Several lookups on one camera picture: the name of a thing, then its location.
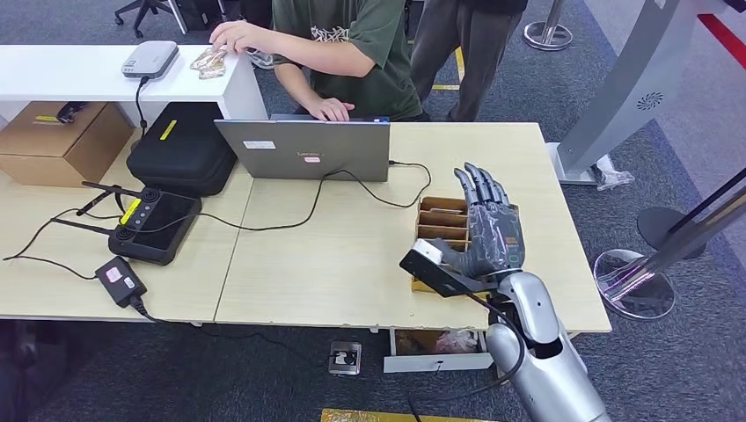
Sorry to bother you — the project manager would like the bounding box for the person's right hand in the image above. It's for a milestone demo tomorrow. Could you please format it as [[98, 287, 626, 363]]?
[[306, 97, 356, 123]]

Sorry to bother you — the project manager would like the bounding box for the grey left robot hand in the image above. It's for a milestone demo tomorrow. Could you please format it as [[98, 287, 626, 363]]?
[[429, 162, 527, 280]]

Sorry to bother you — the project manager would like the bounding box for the person's left hand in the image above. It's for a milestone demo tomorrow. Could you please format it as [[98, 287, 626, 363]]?
[[208, 19, 267, 55]]

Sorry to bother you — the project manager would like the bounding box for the person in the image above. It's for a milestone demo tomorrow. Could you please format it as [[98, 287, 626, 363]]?
[[410, 0, 530, 123], [208, 0, 431, 123]]

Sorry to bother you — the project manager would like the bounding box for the wooden card holder box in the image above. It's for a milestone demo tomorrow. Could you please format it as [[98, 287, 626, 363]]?
[[410, 196, 521, 296]]

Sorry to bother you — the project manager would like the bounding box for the crumpled foil wrapper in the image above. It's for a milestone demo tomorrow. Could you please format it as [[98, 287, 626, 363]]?
[[189, 46, 229, 81]]

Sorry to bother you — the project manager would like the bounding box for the grey laptop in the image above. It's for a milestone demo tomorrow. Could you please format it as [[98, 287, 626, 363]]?
[[214, 113, 392, 184]]

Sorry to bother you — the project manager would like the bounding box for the small white grey device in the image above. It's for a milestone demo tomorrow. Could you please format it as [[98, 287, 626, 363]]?
[[121, 40, 180, 80]]

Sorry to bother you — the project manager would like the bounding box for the black office chair base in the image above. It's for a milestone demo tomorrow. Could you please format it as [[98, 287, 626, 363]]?
[[113, 0, 189, 40]]

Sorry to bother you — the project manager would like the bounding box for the crumpled plastic bag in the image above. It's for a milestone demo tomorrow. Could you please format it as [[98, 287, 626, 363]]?
[[433, 331, 480, 355]]

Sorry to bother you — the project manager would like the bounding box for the black carrying case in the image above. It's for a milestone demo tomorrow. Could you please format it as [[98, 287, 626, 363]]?
[[125, 102, 239, 198]]

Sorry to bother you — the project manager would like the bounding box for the clear plastic wrap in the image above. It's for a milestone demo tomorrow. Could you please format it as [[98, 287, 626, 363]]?
[[593, 167, 636, 193]]

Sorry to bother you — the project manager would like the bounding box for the white open drawer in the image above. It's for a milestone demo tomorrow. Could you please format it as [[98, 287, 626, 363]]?
[[382, 328, 496, 375]]

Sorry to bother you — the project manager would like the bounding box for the chrome stanchion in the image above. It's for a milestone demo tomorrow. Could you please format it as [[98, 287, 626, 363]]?
[[522, 0, 574, 53], [592, 185, 746, 322]]

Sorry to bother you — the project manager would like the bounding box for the white counter shelf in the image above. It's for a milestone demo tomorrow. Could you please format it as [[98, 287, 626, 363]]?
[[0, 44, 269, 130]]

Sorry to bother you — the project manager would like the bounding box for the black stanchion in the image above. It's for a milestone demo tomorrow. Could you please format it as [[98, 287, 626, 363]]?
[[635, 167, 746, 261]]

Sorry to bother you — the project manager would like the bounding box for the small black object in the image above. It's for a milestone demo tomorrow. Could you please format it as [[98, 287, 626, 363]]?
[[55, 101, 90, 125]]

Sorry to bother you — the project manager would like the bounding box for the grey floor socket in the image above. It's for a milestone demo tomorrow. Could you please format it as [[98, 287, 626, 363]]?
[[327, 340, 363, 377]]

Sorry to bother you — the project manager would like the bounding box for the grey gate pillar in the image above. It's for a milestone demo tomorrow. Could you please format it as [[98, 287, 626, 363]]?
[[545, 0, 728, 187]]

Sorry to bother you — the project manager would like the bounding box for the yellow floor mat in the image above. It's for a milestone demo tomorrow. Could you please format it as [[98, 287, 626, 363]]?
[[319, 408, 498, 422]]

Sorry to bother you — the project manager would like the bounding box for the black controller with antennas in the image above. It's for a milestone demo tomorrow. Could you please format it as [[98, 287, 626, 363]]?
[[50, 180, 203, 267]]

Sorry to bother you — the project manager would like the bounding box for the brown cardboard box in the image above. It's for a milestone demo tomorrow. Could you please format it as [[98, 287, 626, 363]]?
[[0, 101, 137, 189]]

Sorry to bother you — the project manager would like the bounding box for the black power adapter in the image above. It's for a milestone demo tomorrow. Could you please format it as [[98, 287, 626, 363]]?
[[94, 255, 149, 309]]

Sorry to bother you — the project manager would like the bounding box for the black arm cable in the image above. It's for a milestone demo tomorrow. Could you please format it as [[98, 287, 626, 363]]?
[[406, 293, 528, 422]]

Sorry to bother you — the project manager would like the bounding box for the black device cable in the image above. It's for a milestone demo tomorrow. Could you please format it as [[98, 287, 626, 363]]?
[[134, 76, 151, 140]]

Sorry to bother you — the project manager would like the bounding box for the black laptop cable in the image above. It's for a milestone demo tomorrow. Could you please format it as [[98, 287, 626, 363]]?
[[132, 160, 434, 236]]

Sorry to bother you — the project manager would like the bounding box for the black adapter mains cable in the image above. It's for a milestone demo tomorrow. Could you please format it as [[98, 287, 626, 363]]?
[[130, 298, 336, 369]]

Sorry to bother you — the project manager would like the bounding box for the thin black adapter cable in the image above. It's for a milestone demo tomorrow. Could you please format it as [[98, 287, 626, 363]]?
[[2, 207, 123, 281]]

